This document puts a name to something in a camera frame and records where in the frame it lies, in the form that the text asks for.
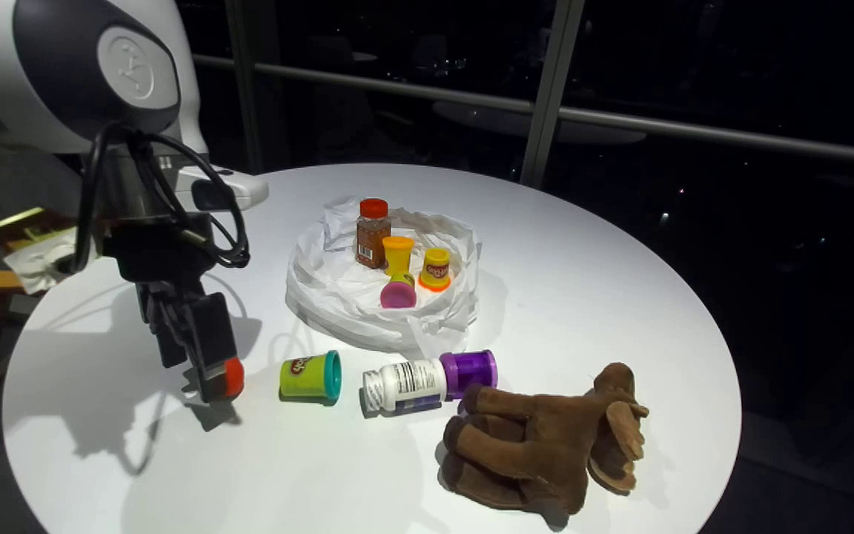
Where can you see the purple plastic cup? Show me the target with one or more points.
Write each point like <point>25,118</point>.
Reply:
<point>470,373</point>

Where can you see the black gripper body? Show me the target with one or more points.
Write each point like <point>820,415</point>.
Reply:
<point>160,256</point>

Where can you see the dough can amber lid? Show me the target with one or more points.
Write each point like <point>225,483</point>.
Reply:
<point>397,256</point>

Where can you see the brown spice jar red lid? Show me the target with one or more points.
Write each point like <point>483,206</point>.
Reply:
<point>371,240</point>

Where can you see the green dough can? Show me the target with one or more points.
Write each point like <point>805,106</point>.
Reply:
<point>310,381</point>

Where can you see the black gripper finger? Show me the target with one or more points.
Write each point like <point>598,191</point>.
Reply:
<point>221,346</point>
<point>172,330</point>

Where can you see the brown plush toy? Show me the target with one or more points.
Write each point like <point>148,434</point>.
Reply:
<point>547,446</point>

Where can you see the white pill bottle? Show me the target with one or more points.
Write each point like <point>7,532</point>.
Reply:
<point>400,388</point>

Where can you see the grey window post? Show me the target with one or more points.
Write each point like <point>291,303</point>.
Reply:
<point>549,90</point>

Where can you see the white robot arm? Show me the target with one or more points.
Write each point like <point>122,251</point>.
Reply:
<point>50,71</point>

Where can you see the grey window rail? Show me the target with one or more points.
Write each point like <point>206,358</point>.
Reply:
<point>645,125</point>

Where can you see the clear plastic bowl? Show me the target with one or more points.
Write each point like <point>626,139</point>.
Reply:
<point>338,299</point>

